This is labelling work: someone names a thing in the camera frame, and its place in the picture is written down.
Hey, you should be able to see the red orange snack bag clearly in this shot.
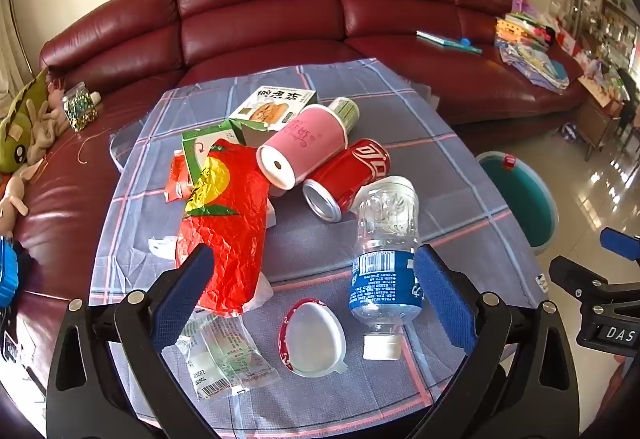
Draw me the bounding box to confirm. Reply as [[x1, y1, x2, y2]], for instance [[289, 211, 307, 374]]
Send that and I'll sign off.
[[167, 144, 271, 318]]

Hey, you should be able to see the blue plastic item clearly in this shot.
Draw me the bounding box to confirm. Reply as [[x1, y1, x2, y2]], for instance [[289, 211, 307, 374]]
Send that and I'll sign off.
[[0, 236, 21, 308]]

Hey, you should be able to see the green and white food box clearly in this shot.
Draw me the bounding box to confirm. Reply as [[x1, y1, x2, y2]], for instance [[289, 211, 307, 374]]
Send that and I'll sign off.
[[229, 86, 317, 146]]

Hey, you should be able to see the pink plush toy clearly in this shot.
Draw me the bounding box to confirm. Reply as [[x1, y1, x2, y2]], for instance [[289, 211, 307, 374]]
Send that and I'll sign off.
[[0, 163, 45, 240]]

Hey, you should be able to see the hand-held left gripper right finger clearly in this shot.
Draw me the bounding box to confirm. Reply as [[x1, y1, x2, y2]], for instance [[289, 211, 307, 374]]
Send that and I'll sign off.
[[400, 243, 582, 439]]

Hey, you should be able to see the pile of colourful books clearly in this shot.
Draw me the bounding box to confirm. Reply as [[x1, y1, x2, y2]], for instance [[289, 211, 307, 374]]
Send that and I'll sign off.
[[495, 0, 572, 96]]

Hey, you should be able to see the clear plastic wrapper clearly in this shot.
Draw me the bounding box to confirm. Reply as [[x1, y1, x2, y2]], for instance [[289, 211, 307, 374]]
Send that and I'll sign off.
[[175, 309, 269, 402]]

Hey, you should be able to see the teal plastic bin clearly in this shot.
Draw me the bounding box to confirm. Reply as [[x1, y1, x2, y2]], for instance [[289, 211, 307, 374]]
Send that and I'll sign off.
[[475, 150, 560, 256]]

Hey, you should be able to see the red soda can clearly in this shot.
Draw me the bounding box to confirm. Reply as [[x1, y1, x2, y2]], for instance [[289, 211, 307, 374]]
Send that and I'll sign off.
[[302, 138, 391, 223]]

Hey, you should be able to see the dark red leather sofa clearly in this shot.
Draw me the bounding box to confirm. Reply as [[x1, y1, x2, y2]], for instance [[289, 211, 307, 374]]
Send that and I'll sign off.
[[0, 0, 596, 425]]

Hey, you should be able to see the wooden side cabinet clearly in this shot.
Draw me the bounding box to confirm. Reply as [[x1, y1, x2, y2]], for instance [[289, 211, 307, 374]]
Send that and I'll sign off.
[[574, 74, 627, 163]]

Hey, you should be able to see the beige plush toy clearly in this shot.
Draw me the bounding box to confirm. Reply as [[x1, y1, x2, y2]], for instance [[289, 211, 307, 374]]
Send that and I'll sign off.
[[25, 84, 69, 166]]

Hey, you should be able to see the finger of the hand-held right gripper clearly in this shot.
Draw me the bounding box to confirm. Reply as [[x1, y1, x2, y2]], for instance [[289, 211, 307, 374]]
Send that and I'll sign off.
[[548, 255, 640, 302], [599, 227, 640, 264]]

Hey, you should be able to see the clear plastic water bottle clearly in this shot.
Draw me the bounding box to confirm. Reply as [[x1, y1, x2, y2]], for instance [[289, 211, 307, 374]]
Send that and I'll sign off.
[[348, 176, 426, 361]]

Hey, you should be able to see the pink paper cup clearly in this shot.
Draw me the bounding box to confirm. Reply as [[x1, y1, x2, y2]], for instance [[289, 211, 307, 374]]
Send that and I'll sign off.
[[256, 104, 349, 190]]

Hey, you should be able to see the teal book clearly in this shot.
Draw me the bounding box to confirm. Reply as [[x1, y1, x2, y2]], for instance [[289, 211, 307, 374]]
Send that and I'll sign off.
[[416, 30, 484, 56]]

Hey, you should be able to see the light green carton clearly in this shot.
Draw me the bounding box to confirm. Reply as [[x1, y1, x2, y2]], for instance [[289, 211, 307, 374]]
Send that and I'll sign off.
[[181, 126, 237, 185]]

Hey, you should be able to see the white red-rimmed jelly cup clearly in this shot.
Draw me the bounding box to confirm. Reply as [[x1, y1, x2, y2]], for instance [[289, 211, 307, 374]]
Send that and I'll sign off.
[[277, 298, 348, 377]]

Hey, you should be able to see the blue plaid tablecloth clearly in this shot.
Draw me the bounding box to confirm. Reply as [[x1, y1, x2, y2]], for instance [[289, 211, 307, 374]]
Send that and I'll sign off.
[[90, 59, 551, 425]]

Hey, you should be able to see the green plush toy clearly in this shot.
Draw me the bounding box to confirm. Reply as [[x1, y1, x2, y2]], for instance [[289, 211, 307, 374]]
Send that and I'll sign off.
[[0, 66, 51, 176]]

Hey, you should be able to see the small white plastic piece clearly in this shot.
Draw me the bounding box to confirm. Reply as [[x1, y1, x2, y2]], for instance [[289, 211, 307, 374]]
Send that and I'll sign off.
[[148, 235, 179, 261]]

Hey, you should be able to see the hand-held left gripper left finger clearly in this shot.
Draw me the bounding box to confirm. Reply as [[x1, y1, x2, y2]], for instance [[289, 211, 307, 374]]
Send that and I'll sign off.
[[45, 244, 222, 439]]

